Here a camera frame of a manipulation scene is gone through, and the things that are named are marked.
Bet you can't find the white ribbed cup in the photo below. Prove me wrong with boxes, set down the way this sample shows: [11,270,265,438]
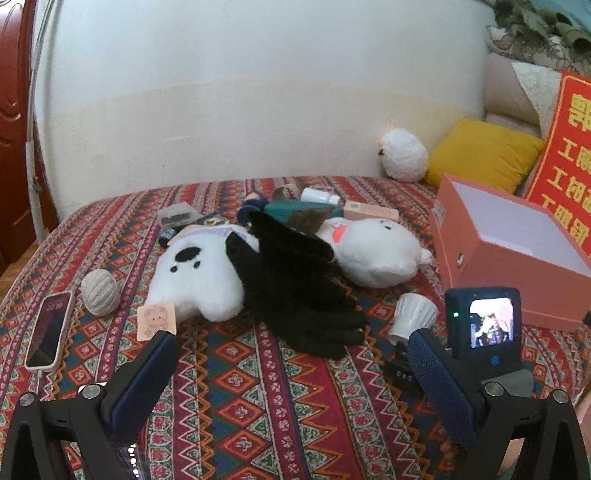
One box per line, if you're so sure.
[388,293,439,344]

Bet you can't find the white plush dog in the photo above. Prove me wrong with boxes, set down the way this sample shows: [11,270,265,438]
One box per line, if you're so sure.
[317,217,433,288]

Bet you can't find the white panda plush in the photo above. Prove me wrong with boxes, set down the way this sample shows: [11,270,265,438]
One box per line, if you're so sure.
[145,224,259,322]

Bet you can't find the black knit gloves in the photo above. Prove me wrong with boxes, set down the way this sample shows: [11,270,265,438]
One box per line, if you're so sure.
[225,211,367,360]

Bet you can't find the brown hair claw clip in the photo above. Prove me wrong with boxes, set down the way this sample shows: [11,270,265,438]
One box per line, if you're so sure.
[287,207,334,236]

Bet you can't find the teal cylindrical case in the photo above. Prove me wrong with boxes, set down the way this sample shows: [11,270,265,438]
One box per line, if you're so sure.
[263,200,344,223]

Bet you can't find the smartphone pink case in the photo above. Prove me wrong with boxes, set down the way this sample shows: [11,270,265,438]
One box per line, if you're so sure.
[25,291,73,372]

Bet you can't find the pink storage box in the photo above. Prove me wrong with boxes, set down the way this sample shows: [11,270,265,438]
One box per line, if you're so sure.
[430,176,590,332]

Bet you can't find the bear sticker card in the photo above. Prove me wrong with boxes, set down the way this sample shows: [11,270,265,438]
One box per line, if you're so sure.
[136,302,177,342]

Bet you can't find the beige yarn ball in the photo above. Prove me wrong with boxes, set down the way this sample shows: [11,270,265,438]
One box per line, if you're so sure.
[80,269,120,317]

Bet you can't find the patterned red bedspread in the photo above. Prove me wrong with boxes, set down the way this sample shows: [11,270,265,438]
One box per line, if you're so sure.
[0,174,591,480]

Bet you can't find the red banner yellow characters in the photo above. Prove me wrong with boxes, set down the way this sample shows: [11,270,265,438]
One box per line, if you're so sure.
[525,71,591,253]

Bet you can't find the yellow cushion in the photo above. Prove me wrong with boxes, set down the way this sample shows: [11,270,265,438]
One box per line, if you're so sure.
[425,118,544,194]

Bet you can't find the beige long carton box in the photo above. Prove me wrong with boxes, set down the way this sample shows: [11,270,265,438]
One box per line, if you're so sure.
[342,201,400,223]

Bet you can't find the white round plush ball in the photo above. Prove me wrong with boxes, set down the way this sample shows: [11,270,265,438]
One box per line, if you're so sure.
[379,128,429,183]

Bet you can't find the white small bottle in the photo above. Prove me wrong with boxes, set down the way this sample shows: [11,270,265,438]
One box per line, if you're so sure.
[301,187,342,206]

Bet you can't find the white pipe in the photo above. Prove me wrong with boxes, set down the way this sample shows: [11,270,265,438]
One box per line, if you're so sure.
[25,0,62,244]

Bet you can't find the clear plastic card box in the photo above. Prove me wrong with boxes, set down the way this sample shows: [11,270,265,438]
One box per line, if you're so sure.
[156,202,200,229]

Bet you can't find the beige pillow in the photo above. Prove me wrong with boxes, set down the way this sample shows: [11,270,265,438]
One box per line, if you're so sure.
[484,53,541,138]

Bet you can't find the navy blue sock bundle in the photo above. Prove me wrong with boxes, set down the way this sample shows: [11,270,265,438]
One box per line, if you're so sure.
[236,190,270,227]

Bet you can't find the floral quilt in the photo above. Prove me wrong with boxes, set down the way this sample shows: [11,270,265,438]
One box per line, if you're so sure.
[485,1,590,77]

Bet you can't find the dark red wooden door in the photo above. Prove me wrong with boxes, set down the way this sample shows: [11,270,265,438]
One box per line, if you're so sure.
[1,1,38,269]

